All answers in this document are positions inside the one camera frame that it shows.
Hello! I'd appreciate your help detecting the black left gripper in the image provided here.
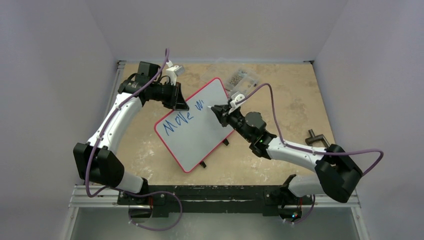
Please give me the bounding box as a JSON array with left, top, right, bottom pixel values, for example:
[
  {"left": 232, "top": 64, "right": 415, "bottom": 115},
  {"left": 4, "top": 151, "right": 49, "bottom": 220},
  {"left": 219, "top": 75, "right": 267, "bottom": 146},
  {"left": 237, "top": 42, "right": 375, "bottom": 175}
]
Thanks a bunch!
[{"left": 149, "top": 80, "right": 189, "bottom": 110}]

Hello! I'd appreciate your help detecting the red framed whiteboard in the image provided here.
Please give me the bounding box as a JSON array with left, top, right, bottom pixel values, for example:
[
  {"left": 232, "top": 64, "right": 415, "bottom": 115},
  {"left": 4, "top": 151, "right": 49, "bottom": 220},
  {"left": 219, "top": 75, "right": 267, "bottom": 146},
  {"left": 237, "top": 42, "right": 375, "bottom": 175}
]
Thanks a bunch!
[{"left": 154, "top": 77, "right": 234, "bottom": 173}]

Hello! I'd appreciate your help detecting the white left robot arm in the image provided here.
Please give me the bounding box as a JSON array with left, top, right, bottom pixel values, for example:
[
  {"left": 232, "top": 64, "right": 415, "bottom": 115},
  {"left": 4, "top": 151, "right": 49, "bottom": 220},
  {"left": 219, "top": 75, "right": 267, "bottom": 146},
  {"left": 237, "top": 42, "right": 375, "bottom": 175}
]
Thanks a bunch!
[{"left": 73, "top": 61, "right": 189, "bottom": 205}]

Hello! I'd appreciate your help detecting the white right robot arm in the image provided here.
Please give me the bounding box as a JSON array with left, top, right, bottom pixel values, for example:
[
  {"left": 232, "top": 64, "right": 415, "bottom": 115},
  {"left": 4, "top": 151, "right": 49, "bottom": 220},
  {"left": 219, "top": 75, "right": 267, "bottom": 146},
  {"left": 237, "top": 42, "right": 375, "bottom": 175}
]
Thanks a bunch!
[{"left": 210, "top": 105, "right": 363, "bottom": 204}]

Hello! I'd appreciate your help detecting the clear plastic screw box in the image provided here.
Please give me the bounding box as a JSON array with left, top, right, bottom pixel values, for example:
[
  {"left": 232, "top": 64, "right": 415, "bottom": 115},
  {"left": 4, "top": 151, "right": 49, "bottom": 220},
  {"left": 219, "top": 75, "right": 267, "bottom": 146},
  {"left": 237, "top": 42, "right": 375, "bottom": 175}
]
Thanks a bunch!
[{"left": 222, "top": 67, "right": 260, "bottom": 98}]

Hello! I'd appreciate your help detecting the black table clamp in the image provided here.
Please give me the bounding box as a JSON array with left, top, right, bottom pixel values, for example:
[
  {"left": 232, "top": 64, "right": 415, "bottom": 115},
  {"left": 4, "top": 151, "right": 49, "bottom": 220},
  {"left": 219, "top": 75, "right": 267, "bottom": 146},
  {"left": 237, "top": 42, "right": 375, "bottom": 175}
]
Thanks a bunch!
[{"left": 304, "top": 129, "right": 330, "bottom": 148}]

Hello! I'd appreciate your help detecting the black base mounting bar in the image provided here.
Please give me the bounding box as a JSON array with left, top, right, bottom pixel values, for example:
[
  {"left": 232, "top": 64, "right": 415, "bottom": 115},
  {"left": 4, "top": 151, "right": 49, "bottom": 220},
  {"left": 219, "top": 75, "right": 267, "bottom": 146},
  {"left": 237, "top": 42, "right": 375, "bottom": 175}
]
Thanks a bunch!
[{"left": 117, "top": 184, "right": 313, "bottom": 218}]

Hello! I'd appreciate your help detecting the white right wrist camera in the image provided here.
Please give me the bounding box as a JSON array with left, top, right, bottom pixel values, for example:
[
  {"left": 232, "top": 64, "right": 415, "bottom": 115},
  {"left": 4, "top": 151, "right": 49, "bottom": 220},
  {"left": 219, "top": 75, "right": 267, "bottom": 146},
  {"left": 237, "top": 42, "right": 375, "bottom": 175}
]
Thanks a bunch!
[{"left": 228, "top": 92, "right": 246, "bottom": 114}]

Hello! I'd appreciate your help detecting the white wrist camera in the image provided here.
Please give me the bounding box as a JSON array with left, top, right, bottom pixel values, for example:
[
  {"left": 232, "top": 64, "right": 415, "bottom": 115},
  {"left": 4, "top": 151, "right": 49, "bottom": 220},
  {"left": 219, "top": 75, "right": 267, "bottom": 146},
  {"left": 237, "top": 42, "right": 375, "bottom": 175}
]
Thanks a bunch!
[
  {"left": 165, "top": 60, "right": 185, "bottom": 85},
  {"left": 228, "top": 92, "right": 246, "bottom": 114}
]

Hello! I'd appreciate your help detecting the wire whiteboard stand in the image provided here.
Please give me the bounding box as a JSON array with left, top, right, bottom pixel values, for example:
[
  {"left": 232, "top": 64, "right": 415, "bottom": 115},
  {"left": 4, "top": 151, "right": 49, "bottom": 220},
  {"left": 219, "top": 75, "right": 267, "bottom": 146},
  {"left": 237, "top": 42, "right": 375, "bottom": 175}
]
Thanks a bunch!
[{"left": 198, "top": 138, "right": 230, "bottom": 169}]

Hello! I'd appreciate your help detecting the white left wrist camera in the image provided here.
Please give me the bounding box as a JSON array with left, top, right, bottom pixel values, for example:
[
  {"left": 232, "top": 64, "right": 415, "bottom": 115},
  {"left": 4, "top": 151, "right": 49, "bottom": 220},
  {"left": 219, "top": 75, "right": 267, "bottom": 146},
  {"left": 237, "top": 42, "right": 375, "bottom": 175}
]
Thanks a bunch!
[{"left": 165, "top": 60, "right": 185, "bottom": 85}]

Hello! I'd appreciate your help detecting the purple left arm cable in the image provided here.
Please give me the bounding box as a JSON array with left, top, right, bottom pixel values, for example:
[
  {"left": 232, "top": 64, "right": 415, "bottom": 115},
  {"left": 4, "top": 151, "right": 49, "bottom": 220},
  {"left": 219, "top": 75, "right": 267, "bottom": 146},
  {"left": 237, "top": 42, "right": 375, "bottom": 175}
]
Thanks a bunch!
[{"left": 84, "top": 47, "right": 183, "bottom": 232}]

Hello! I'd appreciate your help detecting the aluminium front frame rail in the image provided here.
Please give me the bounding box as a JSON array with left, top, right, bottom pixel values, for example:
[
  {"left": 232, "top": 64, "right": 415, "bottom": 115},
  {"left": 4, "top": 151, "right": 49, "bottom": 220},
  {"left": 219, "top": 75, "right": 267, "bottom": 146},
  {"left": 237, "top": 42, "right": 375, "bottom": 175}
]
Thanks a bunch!
[{"left": 68, "top": 185, "right": 360, "bottom": 208}]

